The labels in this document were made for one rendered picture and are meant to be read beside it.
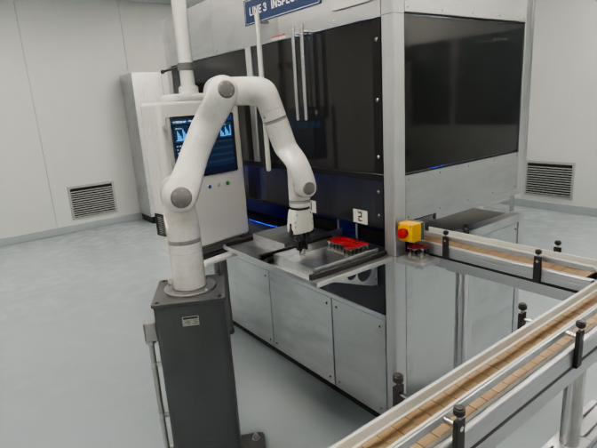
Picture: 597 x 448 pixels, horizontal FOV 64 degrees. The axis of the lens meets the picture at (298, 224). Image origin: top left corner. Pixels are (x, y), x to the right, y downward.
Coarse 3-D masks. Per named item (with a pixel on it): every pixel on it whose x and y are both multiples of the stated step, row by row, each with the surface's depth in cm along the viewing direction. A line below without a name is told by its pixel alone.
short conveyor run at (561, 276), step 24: (432, 240) 195; (456, 240) 183; (480, 240) 182; (456, 264) 183; (480, 264) 174; (504, 264) 166; (528, 264) 161; (552, 264) 160; (576, 264) 149; (528, 288) 161; (552, 288) 154; (576, 288) 148
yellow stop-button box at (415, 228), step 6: (402, 222) 186; (408, 222) 185; (414, 222) 185; (420, 222) 185; (408, 228) 183; (414, 228) 182; (420, 228) 185; (408, 234) 184; (414, 234) 183; (420, 234) 185; (402, 240) 187; (408, 240) 184; (414, 240) 183
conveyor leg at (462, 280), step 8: (456, 272) 185; (456, 280) 189; (464, 280) 187; (456, 288) 190; (464, 288) 187; (456, 296) 190; (464, 296) 188; (456, 304) 191; (464, 304) 189; (456, 312) 192; (464, 312) 190; (456, 320) 193; (464, 320) 191; (456, 328) 193; (464, 328) 192; (456, 336) 194; (464, 336) 193; (456, 344) 195; (464, 344) 194; (456, 352) 196; (464, 352) 195; (456, 360) 197; (464, 360) 196
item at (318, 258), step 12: (324, 240) 210; (288, 252) 199; (312, 252) 204; (324, 252) 203; (336, 252) 202; (372, 252) 193; (288, 264) 188; (300, 264) 181; (312, 264) 190; (324, 264) 189; (336, 264) 182
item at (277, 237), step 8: (264, 232) 232; (272, 232) 235; (280, 232) 238; (320, 232) 235; (328, 232) 223; (336, 232) 226; (256, 240) 227; (264, 240) 221; (272, 240) 215; (280, 240) 226; (288, 240) 225; (280, 248) 211
